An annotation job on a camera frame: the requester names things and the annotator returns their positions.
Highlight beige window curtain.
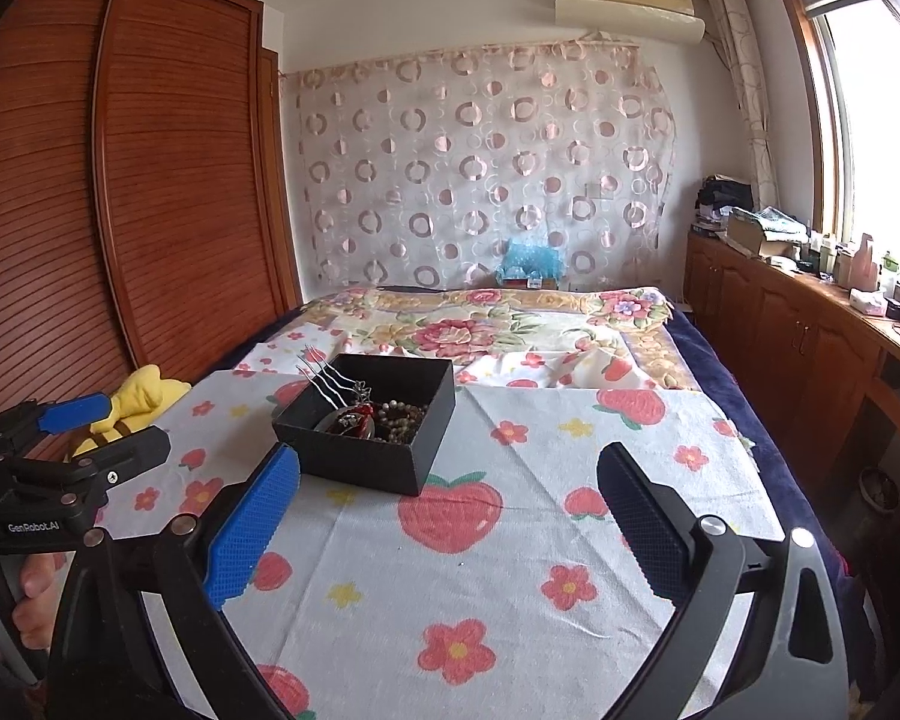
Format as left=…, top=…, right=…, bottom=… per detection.
left=705, top=0, right=777, bottom=215

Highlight wooden frame window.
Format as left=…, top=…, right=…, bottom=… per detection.
left=772, top=0, right=900, bottom=278

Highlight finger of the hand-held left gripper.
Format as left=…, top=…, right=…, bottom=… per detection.
left=4, top=426, right=172, bottom=509
left=0, top=392, right=113, bottom=466

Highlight white air conditioner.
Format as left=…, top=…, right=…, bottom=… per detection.
left=555, top=0, right=707, bottom=42

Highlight red cord bracelet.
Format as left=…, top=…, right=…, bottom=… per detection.
left=326, top=405, right=380, bottom=440

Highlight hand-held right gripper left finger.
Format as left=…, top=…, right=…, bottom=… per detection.
left=45, top=444, right=302, bottom=720

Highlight person's left hand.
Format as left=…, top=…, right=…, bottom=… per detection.
left=0, top=551, right=59, bottom=657

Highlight blue plastic bag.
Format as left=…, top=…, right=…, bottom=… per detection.
left=495, top=236, right=567, bottom=287

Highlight circle pattern sheer curtain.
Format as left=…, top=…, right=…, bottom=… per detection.
left=281, top=37, right=680, bottom=293

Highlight blue flower hair comb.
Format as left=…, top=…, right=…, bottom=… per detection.
left=295, top=345, right=380, bottom=421

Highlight floral print blanket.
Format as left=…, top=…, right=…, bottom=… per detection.
left=236, top=286, right=702, bottom=391

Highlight dark clothing pile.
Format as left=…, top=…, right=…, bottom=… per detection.
left=694, top=174, right=755, bottom=233

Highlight wooden slatted wardrobe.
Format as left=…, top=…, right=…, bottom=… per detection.
left=0, top=0, right=301, bottom=466

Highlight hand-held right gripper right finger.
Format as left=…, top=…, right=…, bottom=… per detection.
left=596, top=441, right=850, bottom=720

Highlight dark round basket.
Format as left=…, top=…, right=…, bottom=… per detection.
left=859, top=465, right=900, bottom=515

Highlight pearl bead necklace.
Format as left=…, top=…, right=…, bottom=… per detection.
left=375, top=401, right=430, bottom=443

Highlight strawberry print blanket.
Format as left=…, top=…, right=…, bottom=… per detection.
left=94, top=371, right=796, bottom=720

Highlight wooden window cabinet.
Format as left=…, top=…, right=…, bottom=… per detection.
left=682, top=229, right=900, bottom=616

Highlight black cardboard box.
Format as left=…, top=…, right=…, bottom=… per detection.
left=271, top=352, right=457, bottom=497

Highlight yellow plush toy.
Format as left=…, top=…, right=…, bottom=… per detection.
left=71, top=365, right=192, bottom=458

